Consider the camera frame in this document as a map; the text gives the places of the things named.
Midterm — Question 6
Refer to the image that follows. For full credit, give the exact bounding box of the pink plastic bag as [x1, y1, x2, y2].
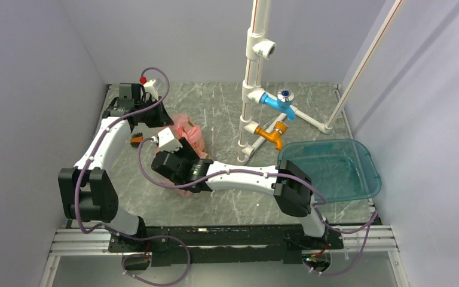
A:
[154, 114, 210, 185]

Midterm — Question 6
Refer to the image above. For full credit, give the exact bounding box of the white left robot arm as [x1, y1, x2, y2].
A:
[58, 78, 173, 251]

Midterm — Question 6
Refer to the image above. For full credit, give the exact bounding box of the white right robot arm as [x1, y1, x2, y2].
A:
[150, 136, 329, 248]

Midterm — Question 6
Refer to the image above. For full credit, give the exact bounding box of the small orange black brush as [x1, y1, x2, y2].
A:
[130, 132, 143, 148]

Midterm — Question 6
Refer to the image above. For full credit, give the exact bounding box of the orange plastic faucet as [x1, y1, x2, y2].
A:
[254, 121, 287, 151]

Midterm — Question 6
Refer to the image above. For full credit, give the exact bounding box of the white PVC pipe stand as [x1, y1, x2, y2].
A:
[237, 1, 330, 164]

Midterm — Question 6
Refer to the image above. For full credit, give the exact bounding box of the blue plastic faucet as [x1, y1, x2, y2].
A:
[259, 89, 296, 121]

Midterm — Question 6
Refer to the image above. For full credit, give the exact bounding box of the teal plastic basin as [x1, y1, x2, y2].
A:
[277, 139, 382, 202]

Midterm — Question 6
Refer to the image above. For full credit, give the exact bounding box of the white slanted pole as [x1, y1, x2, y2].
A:
[325, 0, 403, 130]

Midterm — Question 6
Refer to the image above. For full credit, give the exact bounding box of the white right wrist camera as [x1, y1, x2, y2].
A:
[157, 127, 182, 152]

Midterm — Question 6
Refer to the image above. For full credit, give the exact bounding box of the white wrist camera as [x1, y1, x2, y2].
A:
[139, 76, 161, 102]
[157, 127, 182, 152]

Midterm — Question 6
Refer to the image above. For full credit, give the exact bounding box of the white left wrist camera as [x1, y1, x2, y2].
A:
[139, 76, 161, 102]

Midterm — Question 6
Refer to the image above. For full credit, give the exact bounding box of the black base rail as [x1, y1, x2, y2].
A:
[108, 224, 344, 267]

